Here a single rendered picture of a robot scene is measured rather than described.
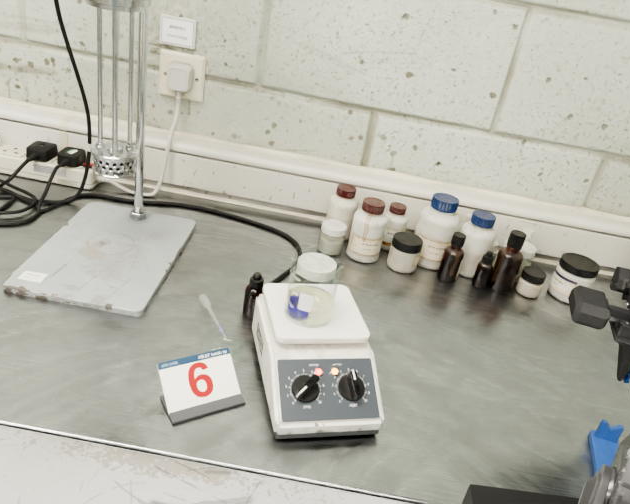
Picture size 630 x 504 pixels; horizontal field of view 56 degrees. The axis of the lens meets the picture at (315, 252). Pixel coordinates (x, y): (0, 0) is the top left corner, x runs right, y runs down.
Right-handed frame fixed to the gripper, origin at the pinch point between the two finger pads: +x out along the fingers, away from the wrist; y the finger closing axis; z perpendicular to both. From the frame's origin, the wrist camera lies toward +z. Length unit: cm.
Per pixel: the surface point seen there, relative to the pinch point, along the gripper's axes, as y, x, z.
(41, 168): 101, 9, 19
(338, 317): 36.0, 2.5, -7.3
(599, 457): 1.1, 10.2, -7.7
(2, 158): 108, 8, 18
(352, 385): 31.5, 5.2, -15.7
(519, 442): 10.4, 11.2, -8.5
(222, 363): 47, 8, -16
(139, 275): 68, 10, -1
